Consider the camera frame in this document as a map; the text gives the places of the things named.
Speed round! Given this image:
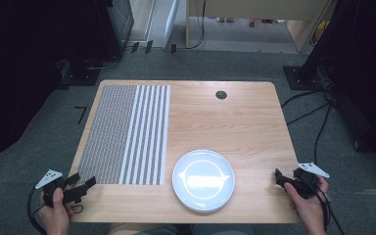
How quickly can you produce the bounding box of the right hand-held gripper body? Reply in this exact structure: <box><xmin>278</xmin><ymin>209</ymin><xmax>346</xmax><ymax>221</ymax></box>
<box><xmin>283</xmin><ymin>162</ymin><xmax>331</xmax><ymax>201</ymax></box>

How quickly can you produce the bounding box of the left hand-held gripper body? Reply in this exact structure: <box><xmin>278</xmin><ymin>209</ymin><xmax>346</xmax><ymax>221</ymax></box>
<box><xmin>34</xmin><ymin>169</ymin><xmax>89</xmax><ymax>209</ymax></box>

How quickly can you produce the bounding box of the white plate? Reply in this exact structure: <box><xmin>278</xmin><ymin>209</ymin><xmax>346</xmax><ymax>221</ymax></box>
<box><xmin>171</xmin><ymin>149</ymin><xmax>236</xmax><ymax>213</ymax></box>

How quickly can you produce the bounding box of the person's right hand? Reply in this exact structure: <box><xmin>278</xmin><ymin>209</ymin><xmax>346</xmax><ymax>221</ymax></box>
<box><xmin>283</xmin><ymin>175</ymin><xmax>330</xmax><ymax>230</ymax></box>

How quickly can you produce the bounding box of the person's left hand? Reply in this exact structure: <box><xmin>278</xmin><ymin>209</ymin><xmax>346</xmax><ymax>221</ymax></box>
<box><xmin>38</xmin><ymin>187</ymin><xmax>75</xmax><ymax>235</ymax></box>

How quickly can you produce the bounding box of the grey striped placemat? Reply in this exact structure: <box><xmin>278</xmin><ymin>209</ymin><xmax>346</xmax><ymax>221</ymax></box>
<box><xmin>76</xmin><ymin>84</ymin><xmax>171</xmax><ymax>186</ymax></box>

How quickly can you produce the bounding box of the black stand base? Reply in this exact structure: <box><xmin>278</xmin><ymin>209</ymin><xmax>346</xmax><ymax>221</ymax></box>
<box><xmin>57</xmin><ymin>60</ymin><xmax>102</xmax><ymax>88</ymax></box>
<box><xmin>282</xmin><ymin>65</ymin><xmax>326</xmax><ymax>91</ymax></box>

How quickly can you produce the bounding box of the black equipment cabinet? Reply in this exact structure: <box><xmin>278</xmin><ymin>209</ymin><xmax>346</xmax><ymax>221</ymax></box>
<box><xmin>94</xmin><ymin>0</ymin><xmax>135</xmax><ymax>60</ymax></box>

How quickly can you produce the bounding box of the light wooden desk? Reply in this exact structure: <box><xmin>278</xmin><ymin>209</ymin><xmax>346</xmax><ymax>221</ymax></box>
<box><xmin>185</xmin><ymin>0</ymin><xmax>338</xmax><ymax>54</ymax></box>

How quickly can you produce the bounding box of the white panel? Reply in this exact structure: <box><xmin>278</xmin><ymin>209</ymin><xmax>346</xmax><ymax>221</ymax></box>
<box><xmin>162</xmin><ymin>0</ymin><xmax>181</xmax><ymax>50</ymax></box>

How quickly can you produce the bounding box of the left hand-held gripper cable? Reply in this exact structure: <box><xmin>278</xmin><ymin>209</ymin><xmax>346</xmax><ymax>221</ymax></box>
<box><xmin>26</xmin><ymin>185</ymin><xmax>48</xmax><ymax>235</ymax></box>

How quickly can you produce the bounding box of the hand-held gripper cable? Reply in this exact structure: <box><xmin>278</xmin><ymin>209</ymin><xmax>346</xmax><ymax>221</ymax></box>
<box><xmin>315</xmin><ymin>187</ymin><xmax>347</xmax><ymax>235</ymax></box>
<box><xmin>26</xmin><ymin>185</ymin><xmax>48</xmax><ymax>235</ymax></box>

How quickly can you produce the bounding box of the right hand-held gripper cable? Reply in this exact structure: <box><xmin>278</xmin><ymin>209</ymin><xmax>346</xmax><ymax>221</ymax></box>
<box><xmin>315</xmin><ymin>187</ymin><xmax>347</xmax><ymax>235</ymax></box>

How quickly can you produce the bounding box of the black floor cable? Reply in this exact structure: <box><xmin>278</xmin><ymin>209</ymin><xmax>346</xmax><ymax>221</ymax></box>
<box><xmin>286</xmin><ymin>101</ymin><xmax>332</xmax><ymax>126</ymax></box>
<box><xmin>280</xmin><ymin>89</ymin><xmax>322</xmax><ymax>109</ymax></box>
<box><xmin>312</xmin><ymin>102</ymin><xmax>334</xmax><ymax>165</ymax></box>

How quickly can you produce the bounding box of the black hanging cable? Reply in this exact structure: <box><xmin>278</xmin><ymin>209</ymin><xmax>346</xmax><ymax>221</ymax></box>
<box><xmin>186</xmin><ymin>0</ymin><xmax>208</xmax><ymax>51</ymax></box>

